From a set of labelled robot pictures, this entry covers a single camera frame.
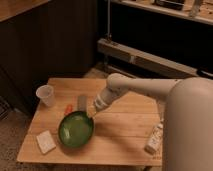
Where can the small orange object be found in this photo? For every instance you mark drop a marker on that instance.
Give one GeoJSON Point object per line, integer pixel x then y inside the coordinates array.
{"type": "Point", "coordinates": [68, 109]}

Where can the white sponge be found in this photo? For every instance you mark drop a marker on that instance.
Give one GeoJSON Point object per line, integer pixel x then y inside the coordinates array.
{"type": "Point", "coordinates": [45, 142]}

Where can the dark grey rectangular block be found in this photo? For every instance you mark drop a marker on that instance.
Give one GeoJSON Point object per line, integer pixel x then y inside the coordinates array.
{"type": "Point", "coordinates": [82, 103]}

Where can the metal vertical pole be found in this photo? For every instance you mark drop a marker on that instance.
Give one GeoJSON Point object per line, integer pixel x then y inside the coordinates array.
{"type": "Point", "coordinates": [108, 19]}

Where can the grey baseboard rail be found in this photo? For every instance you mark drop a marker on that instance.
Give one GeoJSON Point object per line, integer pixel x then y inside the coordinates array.
{"type": "Point", "coordinates": [149, 61]}

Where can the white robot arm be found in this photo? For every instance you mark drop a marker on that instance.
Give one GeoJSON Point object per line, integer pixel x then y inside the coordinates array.
{"type": "Point", "coordinates": [187, 118]}

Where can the wooden shelf with items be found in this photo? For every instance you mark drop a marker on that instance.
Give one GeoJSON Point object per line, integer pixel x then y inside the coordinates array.
{"type": "Point", "coordinates": [200, 11]}

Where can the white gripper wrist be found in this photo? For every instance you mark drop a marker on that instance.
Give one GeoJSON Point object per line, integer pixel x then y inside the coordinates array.
{"type": "Point", "coordinates": [102, 101]}

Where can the wooden table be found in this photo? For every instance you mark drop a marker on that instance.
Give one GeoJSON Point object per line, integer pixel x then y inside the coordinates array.
{"type": "Point", "coordinates": [120, 131]}

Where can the green ceramic bowl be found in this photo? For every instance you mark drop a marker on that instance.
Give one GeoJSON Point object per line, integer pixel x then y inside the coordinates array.
{"type": "Point", "coordinates": [76, 129]}

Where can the clear plastic cup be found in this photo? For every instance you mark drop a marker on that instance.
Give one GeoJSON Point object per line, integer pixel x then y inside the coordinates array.
{"type": "Point", "coordinates": [46, 94]}

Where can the white plastic bottle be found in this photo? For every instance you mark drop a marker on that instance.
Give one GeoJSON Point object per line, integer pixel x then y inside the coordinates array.
{"type": "Point", "coordinates": [155, 139]}

